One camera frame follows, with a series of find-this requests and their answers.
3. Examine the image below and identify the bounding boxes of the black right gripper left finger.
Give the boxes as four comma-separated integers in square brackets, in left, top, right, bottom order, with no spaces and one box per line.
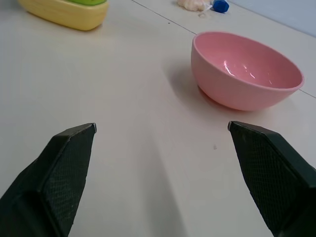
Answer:
[0,122,98,237]

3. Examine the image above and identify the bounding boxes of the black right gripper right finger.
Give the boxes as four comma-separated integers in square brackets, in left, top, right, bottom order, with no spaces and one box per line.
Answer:
[227,120,316,237]

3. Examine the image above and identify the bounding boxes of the pink plastic bowl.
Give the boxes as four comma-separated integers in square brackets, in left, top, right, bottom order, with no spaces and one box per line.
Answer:
[191,31,305,112]

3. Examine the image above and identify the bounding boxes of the yellow plastic container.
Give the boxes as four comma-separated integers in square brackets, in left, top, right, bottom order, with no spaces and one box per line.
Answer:
[17,0,110,32]

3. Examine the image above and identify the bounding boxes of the blue bottle cap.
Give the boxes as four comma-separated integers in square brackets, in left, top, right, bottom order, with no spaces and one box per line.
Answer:
[212,0,230,12]

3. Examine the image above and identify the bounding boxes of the cream soft toy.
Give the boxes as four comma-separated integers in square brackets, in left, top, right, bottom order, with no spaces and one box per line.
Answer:
[176,0,213,12]

